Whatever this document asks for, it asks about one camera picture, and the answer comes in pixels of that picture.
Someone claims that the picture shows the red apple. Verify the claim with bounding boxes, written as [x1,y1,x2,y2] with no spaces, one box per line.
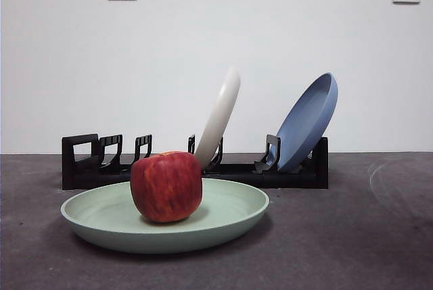
[130,151,204,224]

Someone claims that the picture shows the green round plate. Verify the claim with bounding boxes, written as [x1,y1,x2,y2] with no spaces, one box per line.
[60,177,271,255]

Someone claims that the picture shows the blue round plate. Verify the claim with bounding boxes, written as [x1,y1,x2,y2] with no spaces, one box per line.
[275,72,339,172]

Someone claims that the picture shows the black plate rack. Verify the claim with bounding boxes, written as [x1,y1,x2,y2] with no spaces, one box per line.
[61,133,329,191]

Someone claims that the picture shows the cream white round plate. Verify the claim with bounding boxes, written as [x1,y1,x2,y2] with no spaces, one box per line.
[193,68,242,170]

